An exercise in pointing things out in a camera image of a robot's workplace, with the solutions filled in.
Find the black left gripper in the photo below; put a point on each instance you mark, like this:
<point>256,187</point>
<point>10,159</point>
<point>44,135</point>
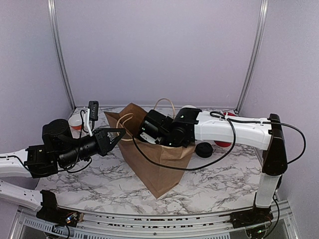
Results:
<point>103,143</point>

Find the brown paper bag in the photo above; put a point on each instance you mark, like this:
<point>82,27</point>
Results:
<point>148,160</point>

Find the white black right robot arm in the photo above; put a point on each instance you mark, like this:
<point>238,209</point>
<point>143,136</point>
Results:
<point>193,124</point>

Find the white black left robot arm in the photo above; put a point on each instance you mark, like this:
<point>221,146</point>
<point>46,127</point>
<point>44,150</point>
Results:
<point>60,152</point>

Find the orange white ceramic bowl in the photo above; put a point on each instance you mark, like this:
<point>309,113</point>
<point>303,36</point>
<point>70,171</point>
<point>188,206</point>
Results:
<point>77,122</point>

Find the stack of black paper cups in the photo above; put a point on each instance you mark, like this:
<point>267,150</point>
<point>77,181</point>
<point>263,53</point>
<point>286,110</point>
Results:
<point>189,106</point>

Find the red ribbed plastic cup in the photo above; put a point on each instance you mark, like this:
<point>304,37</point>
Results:
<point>221,143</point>

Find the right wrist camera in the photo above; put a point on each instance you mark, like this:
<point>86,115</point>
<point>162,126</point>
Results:
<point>147,138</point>

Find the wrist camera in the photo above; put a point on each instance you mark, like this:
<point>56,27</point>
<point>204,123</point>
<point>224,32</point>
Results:
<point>147,138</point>
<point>89,116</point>

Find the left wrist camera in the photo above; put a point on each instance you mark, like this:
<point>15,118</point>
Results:
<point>89,116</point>

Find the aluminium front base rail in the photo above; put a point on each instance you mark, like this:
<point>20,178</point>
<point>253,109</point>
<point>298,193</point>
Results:
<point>221,225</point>

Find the left aluminium frame post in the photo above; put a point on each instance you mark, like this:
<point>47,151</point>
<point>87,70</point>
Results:
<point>59,52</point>

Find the aluminium frame post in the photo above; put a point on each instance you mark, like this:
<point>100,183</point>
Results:
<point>59,52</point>
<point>261,23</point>

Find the right aluminium frame post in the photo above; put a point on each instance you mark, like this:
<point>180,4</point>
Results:
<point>261,23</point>

